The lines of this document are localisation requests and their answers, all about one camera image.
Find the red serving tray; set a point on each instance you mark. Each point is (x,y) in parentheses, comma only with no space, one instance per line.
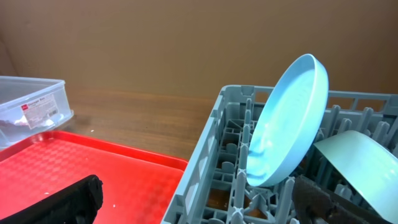
(138,185)

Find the grey dishwasher rack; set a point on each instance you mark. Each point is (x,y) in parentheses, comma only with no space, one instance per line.
(213,188)

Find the clear plastic bin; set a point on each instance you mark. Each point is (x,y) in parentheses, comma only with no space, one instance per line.
(30,106)

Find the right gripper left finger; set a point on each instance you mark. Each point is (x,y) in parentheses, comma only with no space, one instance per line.
(78,203)

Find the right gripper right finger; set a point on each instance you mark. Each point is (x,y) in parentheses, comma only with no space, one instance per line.
(315,204)

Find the light blue plate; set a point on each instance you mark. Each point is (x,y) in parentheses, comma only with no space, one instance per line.
(289,122)

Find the mint green bowl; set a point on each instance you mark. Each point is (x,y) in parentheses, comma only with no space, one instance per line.
(367,166)

